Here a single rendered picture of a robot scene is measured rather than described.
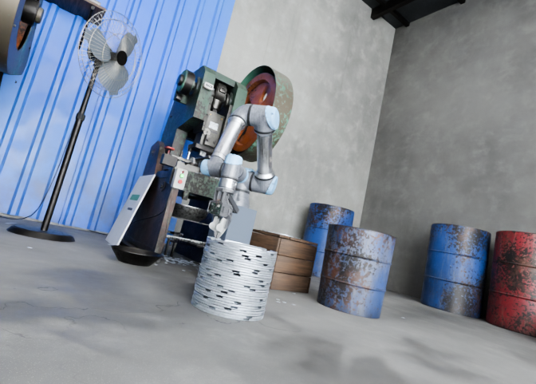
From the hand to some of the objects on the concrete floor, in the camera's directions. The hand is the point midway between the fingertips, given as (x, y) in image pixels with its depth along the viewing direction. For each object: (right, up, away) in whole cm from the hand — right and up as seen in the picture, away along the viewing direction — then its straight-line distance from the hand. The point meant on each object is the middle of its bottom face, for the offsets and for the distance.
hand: (218, 235), depth 149 cm
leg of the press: (-79, -28, +112) cm, 140 cm away
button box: (-97, -26, +129) cm, 163 cm away
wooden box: (+23, -49, +97) cm, 111 cm away
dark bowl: (-56, -24, +53) cm, 81 cm away
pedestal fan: (-148, -11, +106) cm, 183 cm away
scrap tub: (+70, -54, +64) cm, 109 cm away
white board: (-96, -26, +126) cm, 160 cm away
